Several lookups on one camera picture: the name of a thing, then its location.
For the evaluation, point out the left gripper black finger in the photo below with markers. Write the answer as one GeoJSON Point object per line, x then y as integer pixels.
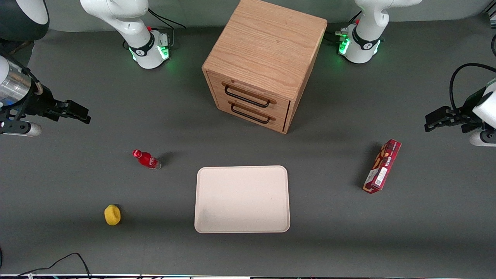
{"type": "Point", "coordinates": [436, 127]}
{"type": "Point", "coordinates": [438, 114]}

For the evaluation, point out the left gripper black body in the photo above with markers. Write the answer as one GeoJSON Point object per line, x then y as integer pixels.
{"type": "Point", "coordinates": [466, 112]}

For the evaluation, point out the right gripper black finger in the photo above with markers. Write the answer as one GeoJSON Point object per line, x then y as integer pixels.
{"type": "Point", "coordinates": [76, 106]}
{"type": "Point", "coordinates": [79, 118]}

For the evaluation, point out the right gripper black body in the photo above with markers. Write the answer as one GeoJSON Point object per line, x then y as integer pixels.
{"type": "Point", "coordinates": [40, 103]}

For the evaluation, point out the wooden drawer with inside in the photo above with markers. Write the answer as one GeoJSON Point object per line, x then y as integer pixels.
{"type": "Point", "coordinates": [215, 82]}

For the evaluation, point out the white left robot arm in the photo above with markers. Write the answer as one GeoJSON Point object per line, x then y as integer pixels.
{"type": "Point", "coordinates": [364, 38]}

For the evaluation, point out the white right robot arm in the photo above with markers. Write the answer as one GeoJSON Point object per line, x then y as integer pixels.
{"type": "Point", "coordinates": [143, 42]}

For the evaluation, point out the wooden drawer front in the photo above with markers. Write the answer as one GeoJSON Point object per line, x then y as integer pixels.
{"type": "Point", "coordinates": [221, 102]}

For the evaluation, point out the wooden drawer cabinet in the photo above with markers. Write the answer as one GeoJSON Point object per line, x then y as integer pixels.
{"type": "Point", "coordinates": [267, 38]}

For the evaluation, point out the red cookie box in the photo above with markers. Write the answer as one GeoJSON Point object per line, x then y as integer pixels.
{"type": "Point", "coordinates": [381, 168]}

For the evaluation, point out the small red bottle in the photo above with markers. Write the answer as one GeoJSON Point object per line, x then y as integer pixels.
{"type": "Point", "coordinates": [147, 159]}

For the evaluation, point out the yellow lemon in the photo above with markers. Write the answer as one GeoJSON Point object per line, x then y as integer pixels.
{"type": "Point", "coordinates": [112, 215]}

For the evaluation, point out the cream rectangular tray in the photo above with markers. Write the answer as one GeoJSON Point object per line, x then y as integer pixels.
{"type": "Point", "coordinates": [242, 199]}

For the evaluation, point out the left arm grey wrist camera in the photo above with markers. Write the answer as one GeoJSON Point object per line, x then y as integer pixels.
{"type": "Point", "coordinates": [482, 138]}

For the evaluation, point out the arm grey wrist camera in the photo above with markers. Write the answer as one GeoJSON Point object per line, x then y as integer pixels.
{"type": "Point", "coordinates": [482, 138]}
{"type": "Point", "coordinates": [21, 130]}

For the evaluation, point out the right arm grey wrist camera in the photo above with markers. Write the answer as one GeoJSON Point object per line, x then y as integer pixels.
{"type": "Point", "coordinates": [21, 130]}

